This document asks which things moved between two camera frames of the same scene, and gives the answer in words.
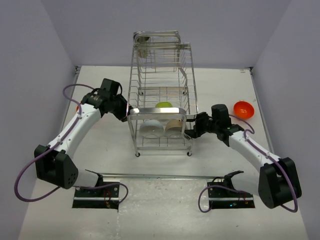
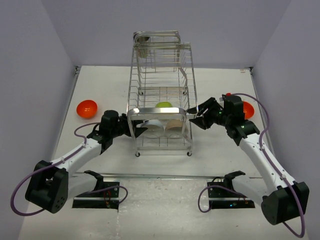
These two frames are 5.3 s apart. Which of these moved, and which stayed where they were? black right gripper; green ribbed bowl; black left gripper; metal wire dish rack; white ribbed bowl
Moved: black right gripper; black left gripper
Stayed: metal wire dish rack; green ribbed bowl; white ribbed bowl
